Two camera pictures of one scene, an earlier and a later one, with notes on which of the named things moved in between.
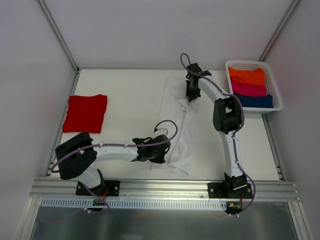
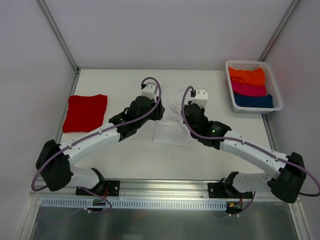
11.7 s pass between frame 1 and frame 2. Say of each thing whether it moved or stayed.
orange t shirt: stayed
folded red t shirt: stayed
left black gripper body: moved
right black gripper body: moved
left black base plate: stayed
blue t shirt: stayed
